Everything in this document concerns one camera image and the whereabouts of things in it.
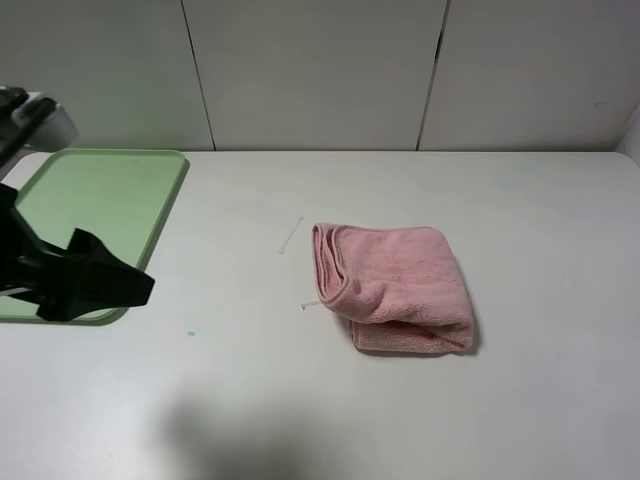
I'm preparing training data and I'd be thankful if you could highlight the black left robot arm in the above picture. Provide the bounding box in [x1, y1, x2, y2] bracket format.
[1, 86, 155, 322]

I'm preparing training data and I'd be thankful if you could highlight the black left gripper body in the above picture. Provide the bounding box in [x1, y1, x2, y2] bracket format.
[1, 184, 55, 300]

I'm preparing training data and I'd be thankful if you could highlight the green plastic tray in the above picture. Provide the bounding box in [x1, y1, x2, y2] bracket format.
[1, 149, 188, 326]

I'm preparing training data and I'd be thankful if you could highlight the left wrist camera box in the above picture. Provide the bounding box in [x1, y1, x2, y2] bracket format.
[11, 92, 79, 153]

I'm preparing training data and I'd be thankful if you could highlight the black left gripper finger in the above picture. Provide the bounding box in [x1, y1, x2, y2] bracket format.
[37, 229, 155, 321]

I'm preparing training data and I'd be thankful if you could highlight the pink terry towel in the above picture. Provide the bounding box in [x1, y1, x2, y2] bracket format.
[312, 223, 475, 355]

